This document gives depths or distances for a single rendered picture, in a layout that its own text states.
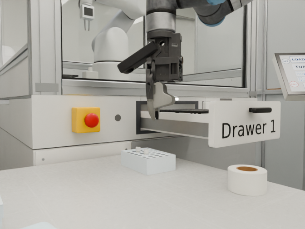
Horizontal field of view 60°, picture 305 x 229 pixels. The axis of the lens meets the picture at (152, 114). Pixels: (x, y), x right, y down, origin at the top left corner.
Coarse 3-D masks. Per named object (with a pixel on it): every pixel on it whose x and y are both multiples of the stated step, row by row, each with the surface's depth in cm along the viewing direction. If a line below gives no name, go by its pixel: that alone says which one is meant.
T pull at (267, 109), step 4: (252, 108) 65; (256, 108) 65; (260, 108) 66; (264, 108) 67; (268, 108) 68; (252, 112) 65; (256, 112) 65; (260, 112) 66; (264, 112) 67; (268, 112) 68
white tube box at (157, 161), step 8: (128, 152) 70; (152, 152) 69; (160, 152) 69; (128, 160) 66; (136, 160) 63; (144, 160) 60; (152, 160) 60; (160, 160) 61; (168, 160) 63; (136, 168) 63; (144, 168) 60; (152, 168) 60; (160, 168) 62; (168, 168) 63
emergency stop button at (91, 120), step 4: (88, 116) 71; (92, 116) 72; (96, 116) 73; (84, 120) 72; (88, 120) 71; (92, 120) 72; (96, 120) 73; (88, 124) 71; (92, 124) 72; (96, 124) 73
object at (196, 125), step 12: (144, 120) 88; (156, 120) 82; (168, 120) 77; (180, 120) 74; (192, 120) 70; (204, 120) 66; (168, 132) 78; (180, 132) 73; (192, 132) 69; (204, 132) 66
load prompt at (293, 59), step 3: (291, 57) 144; (294, 57) 144; (297, 57) 144; (300, 57) 143; (303, 57) 143; (291, 60) 142; (294, 60) 142; (297, 60) 142; (300, 60) 142; (303, 60) 142
